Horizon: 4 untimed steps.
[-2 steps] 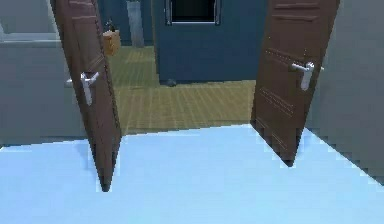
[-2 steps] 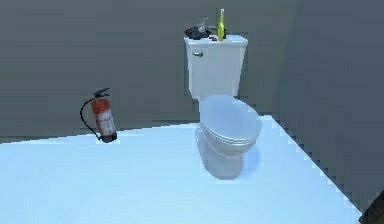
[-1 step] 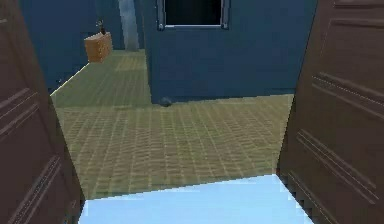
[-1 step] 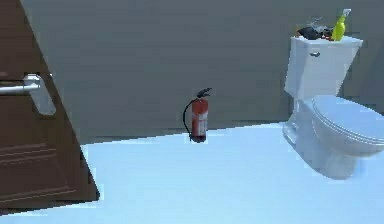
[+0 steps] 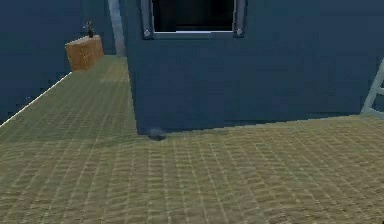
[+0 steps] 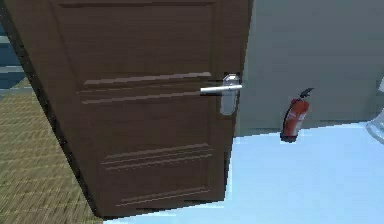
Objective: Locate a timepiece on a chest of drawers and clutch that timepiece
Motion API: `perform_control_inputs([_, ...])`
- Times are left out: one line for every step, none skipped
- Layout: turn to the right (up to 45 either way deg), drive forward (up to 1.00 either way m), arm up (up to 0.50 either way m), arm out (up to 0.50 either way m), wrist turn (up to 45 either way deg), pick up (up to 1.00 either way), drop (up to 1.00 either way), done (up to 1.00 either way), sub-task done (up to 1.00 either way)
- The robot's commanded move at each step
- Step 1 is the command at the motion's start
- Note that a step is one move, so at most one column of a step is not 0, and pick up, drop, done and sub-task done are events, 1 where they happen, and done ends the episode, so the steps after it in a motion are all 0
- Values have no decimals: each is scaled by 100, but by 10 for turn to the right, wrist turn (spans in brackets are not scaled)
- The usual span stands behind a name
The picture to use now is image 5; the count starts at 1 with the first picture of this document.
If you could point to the orange wooden chest of drawers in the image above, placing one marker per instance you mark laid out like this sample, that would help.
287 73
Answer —
84 53

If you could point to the small grey round object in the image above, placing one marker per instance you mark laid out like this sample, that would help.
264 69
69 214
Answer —
156 134

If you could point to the small dark statuette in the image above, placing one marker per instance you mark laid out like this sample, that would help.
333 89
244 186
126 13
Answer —
89 30

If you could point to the dark window with grey frame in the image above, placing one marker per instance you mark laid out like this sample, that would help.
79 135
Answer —
192 16

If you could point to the pale grey ladder frame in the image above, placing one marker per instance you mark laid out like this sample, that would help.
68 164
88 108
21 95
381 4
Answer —
374 93

